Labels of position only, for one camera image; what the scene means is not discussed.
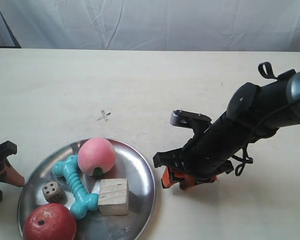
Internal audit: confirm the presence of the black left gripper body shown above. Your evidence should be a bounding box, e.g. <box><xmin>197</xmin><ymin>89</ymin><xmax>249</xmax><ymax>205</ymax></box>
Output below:
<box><xmin>0</xmin><ymin>140</ymin><xmax>18</xmax><ymax>183</ymax></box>

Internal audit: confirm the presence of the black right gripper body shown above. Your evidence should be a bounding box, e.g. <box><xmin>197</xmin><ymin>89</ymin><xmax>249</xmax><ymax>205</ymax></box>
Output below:
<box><xmin>153</xmin><ymin>137</ymin><xmax>234</xmax><ymax>181</ymax></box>

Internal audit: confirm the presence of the round metal plate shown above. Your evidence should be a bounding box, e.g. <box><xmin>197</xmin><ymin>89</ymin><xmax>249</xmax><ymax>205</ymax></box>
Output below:
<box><xmin>16</xmin><ymin>137</ymin><xmax>157</xmax><ymax>240</ymax></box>

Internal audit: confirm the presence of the small wooden die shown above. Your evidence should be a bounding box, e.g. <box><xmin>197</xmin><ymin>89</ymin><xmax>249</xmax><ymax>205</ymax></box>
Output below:
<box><xmin>42</xmin><ymin>181</ymin><xmax>64</xmax><ymax>203</ymax></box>

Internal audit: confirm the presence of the wooden cube block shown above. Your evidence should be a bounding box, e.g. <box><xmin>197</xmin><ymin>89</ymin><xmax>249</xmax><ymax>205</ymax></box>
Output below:
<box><xmin>98</xmin><ymin>178</ymin><xmax>130</xmax><ymax>216</ymax></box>

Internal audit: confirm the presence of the red toy apple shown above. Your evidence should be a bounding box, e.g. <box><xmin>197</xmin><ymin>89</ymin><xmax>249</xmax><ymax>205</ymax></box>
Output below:
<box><xmin>22</xmin><ymin>203</ymin><xmax>77</xmax><ymax>240</ymax></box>

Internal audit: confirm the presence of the teal toy bone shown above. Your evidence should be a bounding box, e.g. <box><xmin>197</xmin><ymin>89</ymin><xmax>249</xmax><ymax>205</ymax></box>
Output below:
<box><xmin>52</xmin><ymin>155</ymin><xmax>99</xmax><ymax>220</ymax></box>

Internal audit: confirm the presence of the pink toy peach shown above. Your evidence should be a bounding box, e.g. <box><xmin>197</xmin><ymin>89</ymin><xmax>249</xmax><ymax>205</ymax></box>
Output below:
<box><xmin>78</xmin><ymin>137</ymin><xmax>116</xmax><ymax>177</ymax></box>

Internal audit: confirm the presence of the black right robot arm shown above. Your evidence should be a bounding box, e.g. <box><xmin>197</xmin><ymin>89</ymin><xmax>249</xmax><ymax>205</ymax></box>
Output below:
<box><xmin>153</xmin><ymin>69</ymin><xmax>300</xmax><ymax>190</ymax></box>

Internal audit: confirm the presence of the white backdrop cloth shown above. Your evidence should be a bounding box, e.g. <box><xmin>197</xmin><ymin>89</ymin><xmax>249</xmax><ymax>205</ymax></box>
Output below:
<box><xmin>0</xmin><ymin>0</ymin><xmax>300</xmax><ymax>52</ymax></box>

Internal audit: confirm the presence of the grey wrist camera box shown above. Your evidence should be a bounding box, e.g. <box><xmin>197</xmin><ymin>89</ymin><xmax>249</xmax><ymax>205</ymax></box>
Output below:
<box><xmin>170</xmin><ymin>110</ymin><xmax>212</xmax><ymax>129</ymax></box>

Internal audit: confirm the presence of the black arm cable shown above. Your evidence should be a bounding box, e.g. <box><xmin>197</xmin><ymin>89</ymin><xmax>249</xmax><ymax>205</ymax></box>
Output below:
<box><xmin>234</xmin><ymin>99</ymin><xmax>300</xmax><ymax>177</ymax></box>

